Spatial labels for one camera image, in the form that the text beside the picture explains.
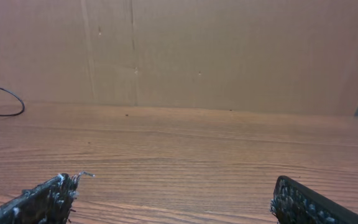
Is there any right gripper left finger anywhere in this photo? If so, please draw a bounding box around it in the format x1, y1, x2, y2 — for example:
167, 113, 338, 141
0, 171, 94, 224

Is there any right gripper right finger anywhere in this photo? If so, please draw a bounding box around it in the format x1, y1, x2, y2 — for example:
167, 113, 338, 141
270, 175, 358, 224

